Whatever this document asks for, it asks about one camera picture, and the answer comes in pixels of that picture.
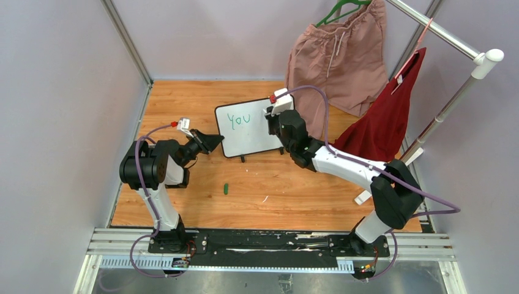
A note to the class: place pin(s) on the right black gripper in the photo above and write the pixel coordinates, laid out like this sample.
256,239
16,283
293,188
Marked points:
271,120

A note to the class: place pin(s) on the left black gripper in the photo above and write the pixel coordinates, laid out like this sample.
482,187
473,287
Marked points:
205,143

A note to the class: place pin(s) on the small black-framed whiteboard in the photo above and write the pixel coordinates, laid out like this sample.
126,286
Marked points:
245,129

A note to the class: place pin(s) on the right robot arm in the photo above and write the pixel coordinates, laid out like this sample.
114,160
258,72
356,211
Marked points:
394,190

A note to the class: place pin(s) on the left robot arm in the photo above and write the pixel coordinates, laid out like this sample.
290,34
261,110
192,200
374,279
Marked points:
151,168

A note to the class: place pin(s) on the pink shorts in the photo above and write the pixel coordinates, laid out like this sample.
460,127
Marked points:
344,60

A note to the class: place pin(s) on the dark red garment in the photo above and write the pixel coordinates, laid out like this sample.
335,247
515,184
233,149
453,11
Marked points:
378,135

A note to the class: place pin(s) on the green clothes hanger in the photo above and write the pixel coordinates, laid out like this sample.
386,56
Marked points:
336,12

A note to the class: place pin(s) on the pink clothes hanger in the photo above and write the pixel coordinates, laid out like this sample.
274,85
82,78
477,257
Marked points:
399,75

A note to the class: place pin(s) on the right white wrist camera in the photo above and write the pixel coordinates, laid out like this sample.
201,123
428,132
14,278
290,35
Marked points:
280,102

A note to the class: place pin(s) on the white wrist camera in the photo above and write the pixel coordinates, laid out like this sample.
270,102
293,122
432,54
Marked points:
280,102
182,125

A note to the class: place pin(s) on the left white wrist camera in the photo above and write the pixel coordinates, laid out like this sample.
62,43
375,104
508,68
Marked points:
182,125

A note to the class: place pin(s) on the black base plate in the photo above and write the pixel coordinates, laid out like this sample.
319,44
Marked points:
274,248

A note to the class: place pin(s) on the aluminium rail frame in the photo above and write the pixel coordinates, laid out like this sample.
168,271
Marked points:
130,260

